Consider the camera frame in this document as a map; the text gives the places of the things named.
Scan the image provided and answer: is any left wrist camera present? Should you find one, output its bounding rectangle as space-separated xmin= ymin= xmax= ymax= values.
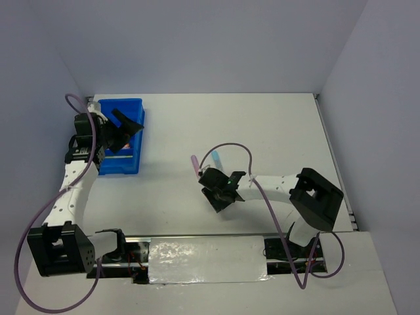
xmin=87 ymin=101 xmax=108 ymax=121

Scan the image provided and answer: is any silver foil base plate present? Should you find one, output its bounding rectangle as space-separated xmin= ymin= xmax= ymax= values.
xmin=87 ymin=233 xmax=329 ymax=285

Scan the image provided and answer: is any blue compartment tray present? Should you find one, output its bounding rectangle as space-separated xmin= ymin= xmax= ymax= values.
xmin=98 ymin=98 xmax=145 ymax=175

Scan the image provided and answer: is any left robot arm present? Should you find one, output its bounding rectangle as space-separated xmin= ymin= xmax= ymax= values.
xmin=27 ymin=109 xmax=144 ymax=277

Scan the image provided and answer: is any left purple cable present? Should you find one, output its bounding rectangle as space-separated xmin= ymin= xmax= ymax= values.
xmin=14 ymin=93 xmax=106 ymax=312

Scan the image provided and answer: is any purple highlighter pen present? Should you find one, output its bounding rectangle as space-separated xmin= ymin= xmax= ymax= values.
xmin=190 ymin=155 xmax=200 ymax=178

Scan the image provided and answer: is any blue highlighter pen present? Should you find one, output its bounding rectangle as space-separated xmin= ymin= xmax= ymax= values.
xmin=211 ymin=150 xmax=224 ymax=172

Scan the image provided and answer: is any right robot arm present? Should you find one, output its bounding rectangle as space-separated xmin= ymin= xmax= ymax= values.
xmin=198 ymin=167 xmax=344 ymax=257

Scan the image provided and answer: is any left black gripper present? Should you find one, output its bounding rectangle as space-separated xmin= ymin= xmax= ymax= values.
xmin=96 ymin=108 xmax=144 ymax=154

